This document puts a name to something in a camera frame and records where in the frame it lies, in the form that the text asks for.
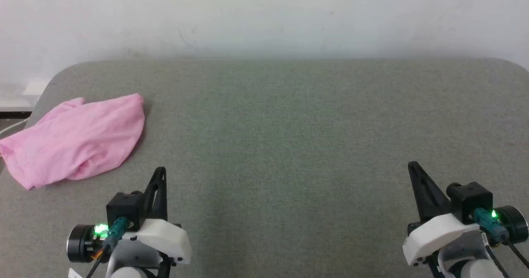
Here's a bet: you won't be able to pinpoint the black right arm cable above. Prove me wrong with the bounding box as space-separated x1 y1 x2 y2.
472 207 529 269

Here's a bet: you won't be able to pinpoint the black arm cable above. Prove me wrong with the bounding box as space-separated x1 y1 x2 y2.
472 207 529 269
85 217 132 278

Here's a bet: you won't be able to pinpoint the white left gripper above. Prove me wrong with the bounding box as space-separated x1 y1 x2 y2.
123 166 193 266

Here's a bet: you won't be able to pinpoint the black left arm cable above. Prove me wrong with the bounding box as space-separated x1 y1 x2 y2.
85 217 132 278

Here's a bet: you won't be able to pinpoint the white floor cable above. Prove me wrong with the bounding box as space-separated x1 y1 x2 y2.
0 119 29 139

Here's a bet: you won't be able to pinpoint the pink cotton shorts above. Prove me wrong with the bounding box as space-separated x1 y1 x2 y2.
0 93 146 190

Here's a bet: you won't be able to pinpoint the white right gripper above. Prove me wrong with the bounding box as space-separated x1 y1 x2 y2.
403 161 482 266

